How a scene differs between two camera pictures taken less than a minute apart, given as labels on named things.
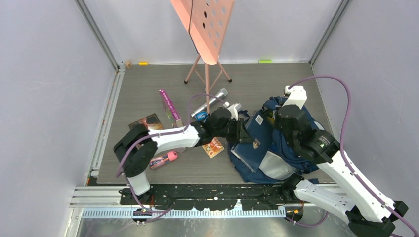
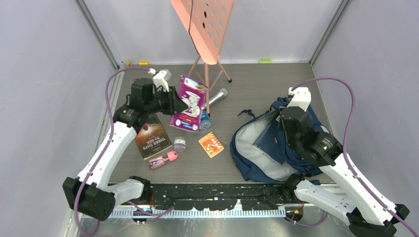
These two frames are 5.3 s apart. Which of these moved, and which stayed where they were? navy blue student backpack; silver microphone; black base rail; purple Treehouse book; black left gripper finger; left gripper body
Moved: purple Treehouse book; navy blue student backpack; black left gripper finger; left gripper body
Stayed: black base rail; silver microphone
